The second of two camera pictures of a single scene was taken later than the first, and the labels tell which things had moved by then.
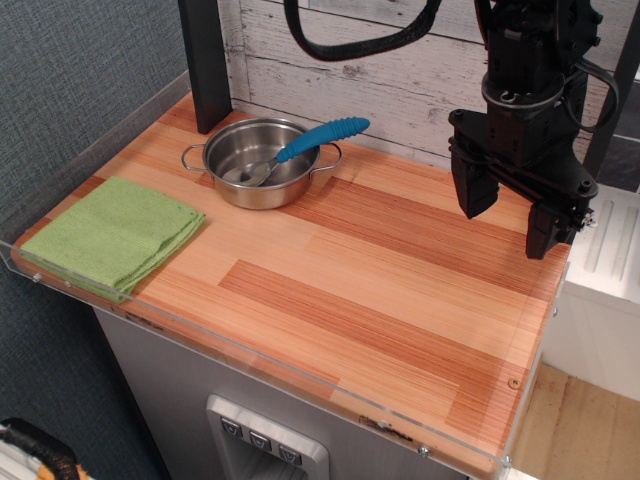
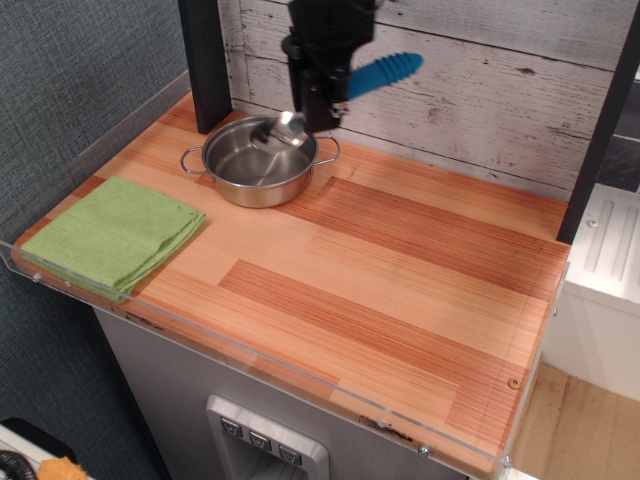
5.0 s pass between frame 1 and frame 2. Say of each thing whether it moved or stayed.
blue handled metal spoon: moved
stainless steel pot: stayed
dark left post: stayed
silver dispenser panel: stayed
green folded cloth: stayed
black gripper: moved
